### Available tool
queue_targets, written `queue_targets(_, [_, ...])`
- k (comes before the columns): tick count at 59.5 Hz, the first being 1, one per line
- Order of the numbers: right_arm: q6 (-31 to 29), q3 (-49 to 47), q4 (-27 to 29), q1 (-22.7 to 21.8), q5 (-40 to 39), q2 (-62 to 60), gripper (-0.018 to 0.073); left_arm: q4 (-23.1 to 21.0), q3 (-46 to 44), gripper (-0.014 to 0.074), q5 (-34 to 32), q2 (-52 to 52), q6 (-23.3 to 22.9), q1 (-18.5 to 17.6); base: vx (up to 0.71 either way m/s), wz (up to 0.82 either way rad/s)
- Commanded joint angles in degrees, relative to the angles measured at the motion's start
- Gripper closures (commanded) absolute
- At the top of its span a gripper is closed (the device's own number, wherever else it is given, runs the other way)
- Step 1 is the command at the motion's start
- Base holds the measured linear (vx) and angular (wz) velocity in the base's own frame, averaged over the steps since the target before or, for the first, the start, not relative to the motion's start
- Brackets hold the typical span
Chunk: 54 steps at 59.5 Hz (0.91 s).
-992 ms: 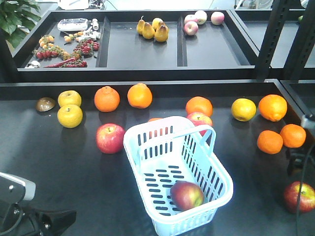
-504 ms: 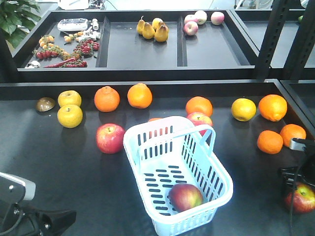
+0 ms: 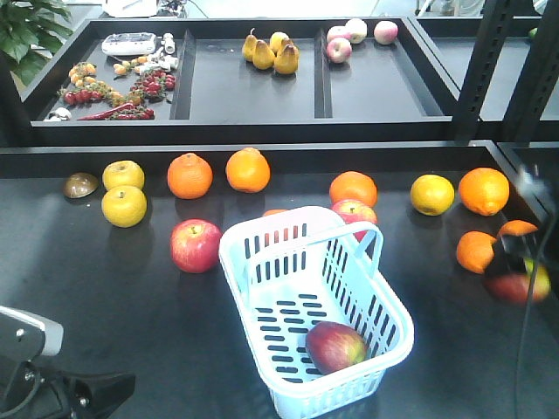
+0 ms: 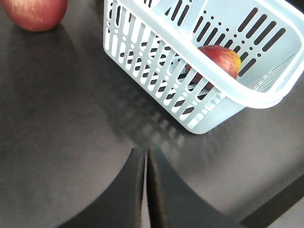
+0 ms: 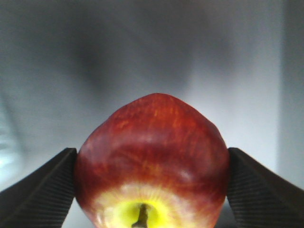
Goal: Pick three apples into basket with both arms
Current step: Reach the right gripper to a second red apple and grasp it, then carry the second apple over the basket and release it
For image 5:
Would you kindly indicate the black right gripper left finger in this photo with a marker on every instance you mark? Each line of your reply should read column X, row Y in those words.
column 43, row 198

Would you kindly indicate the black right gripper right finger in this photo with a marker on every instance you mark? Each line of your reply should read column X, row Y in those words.
column 260, row 198

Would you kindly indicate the red yellow apple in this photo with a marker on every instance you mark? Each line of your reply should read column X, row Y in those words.
column 154, row 163

